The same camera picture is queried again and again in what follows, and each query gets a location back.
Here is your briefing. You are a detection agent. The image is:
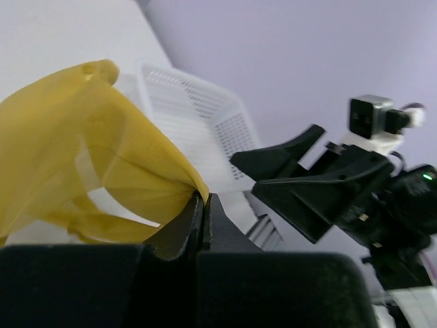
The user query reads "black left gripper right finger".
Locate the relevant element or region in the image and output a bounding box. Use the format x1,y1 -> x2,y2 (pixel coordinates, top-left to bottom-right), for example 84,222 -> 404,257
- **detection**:
196,194 -> 377,327

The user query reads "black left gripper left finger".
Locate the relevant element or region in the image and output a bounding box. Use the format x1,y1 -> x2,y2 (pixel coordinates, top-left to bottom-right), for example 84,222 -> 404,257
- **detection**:
1,193 -> 203,327

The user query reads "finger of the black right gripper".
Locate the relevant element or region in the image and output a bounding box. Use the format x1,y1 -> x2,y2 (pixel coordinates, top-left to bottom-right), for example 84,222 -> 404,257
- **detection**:
253,150 -> 393,243
229,124 -> 325,178

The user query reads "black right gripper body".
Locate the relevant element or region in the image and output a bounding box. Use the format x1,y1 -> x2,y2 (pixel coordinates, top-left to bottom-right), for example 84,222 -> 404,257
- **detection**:
320,164 -> 436,290

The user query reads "yellow bra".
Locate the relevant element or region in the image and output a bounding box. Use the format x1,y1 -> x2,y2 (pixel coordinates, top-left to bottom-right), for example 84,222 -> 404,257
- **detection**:
1,59 -> 210,243

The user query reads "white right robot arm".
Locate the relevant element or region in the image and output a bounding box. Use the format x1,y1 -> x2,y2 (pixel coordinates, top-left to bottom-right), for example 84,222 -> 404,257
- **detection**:
230,125 -> 436,327

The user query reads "white plastic basket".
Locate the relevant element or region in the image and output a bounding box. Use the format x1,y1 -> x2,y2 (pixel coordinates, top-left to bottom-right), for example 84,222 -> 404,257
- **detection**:
136,61 -> 262,193

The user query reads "aluminium table rail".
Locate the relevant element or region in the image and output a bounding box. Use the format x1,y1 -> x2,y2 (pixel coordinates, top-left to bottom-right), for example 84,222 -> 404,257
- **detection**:
244,191 -> 284,251

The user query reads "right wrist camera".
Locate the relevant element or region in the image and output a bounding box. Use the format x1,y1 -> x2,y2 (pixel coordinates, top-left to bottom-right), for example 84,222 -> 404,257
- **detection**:
348,94 -> 427,139

